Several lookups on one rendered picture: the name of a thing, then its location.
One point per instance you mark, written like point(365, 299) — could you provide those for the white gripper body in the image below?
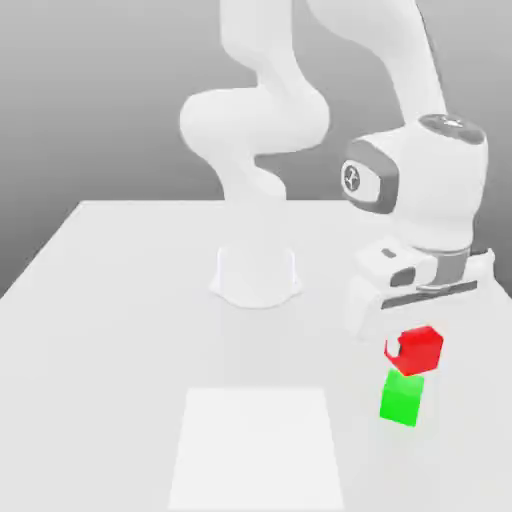
point(404, 316)

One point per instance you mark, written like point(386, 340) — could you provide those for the small red cube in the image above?
point(420, 352)

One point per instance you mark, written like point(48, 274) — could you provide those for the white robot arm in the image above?
point(256, 120)

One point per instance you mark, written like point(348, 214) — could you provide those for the small green cube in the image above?
point(400, 400)

